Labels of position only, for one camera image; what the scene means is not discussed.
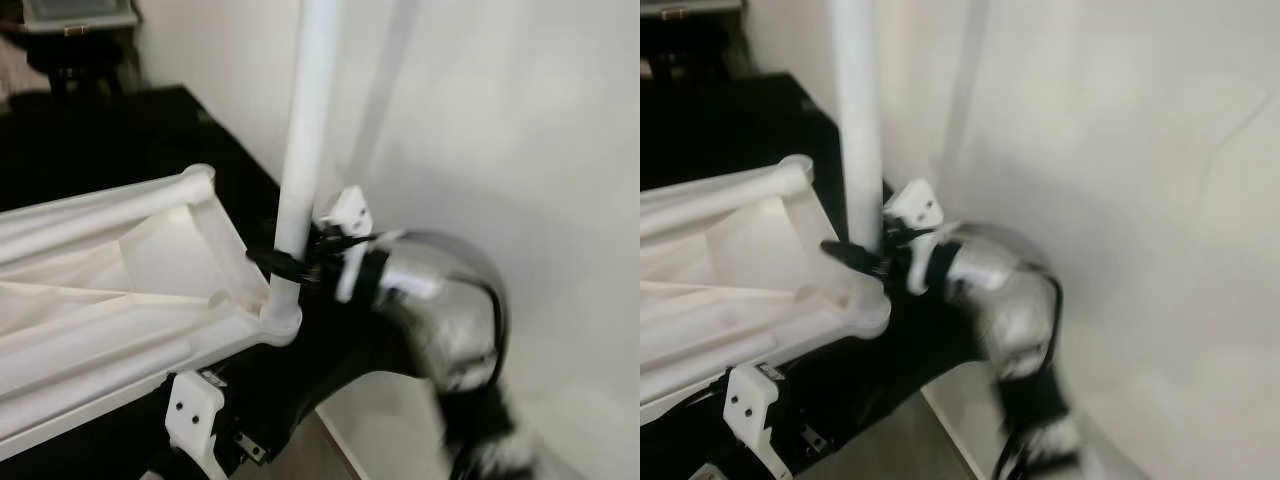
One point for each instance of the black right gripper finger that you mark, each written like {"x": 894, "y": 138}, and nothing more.
{"x": 852, "y": 259}
{"x": 275, "y": 265}

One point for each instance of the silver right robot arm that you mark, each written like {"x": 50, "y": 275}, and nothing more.
{"x": 450, "y": 310}
{"x": 1005, "y": 300}

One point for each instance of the white plastic table top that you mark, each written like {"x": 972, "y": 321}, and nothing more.
{"x": 740, "y": 240}
{"x": 160, "y": 250}

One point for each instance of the black tablecloth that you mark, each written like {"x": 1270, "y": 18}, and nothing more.
{"x": 100, "y": 130}
{"x": 720, "y": 120}

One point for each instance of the black stool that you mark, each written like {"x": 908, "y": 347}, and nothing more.
{"x": 695, "y": 60}
{"x": 85, "y": 78}

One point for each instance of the black bowl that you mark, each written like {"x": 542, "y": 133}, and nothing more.
{"x": 690, "y": 30}
{"x": 75, "y": 50}

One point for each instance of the clear plastic storage box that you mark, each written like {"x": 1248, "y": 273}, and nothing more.
{"x": 80, "y": 12}
{"x": 690, "y": 8}

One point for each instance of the white checked cloth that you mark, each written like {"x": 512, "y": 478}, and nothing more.
{"x": 10, "y": 70}

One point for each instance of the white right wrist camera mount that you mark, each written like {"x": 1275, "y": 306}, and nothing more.
{"x": 350, "y": 210}
{"x": 915, "y": 205}

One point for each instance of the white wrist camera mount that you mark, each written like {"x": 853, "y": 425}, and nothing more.
{"x": 350, "y": 210}
{"x": 748, "y": 405}
{"x": 915, "y": 205}
{"x": 193, "y": 410}

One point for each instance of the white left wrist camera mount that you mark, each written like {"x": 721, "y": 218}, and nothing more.
{"x": 748, "y": 405}
{"x": 193, "y": 410}

